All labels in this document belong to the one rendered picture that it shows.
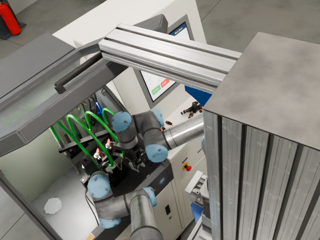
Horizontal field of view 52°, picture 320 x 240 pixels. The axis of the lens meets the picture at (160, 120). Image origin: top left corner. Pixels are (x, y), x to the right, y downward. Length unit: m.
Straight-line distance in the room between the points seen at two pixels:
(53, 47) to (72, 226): 0.96
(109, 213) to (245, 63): 0.77
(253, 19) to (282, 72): 3.97
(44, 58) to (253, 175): 1.38
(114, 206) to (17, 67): 0.95
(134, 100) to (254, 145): 1.27
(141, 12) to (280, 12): 3.12
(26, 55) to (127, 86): 0.56
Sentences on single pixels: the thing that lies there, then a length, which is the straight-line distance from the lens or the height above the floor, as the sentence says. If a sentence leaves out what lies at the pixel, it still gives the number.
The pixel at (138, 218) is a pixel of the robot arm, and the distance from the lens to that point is 1.01.
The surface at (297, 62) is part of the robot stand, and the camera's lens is 0.67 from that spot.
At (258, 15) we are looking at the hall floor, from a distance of 4.67.
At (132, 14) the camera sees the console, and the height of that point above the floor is 1.55.
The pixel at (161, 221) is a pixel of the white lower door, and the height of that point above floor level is 0.49.
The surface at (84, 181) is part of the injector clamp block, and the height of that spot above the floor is 0.98.
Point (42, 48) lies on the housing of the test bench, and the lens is 1.90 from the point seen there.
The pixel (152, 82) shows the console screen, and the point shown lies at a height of 1.24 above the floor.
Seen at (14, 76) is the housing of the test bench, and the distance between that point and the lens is 1.78.
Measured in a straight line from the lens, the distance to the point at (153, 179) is 1.78.
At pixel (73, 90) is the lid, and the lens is 0.78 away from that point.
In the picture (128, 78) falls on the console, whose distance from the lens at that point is 1.73.
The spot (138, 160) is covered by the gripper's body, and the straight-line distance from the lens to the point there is 1.40.
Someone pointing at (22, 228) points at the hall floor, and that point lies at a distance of 3.10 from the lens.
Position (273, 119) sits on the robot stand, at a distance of 0.56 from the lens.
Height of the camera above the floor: 2.44
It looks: 47 degrees down
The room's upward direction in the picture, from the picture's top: 13 degrees counter-clockwise
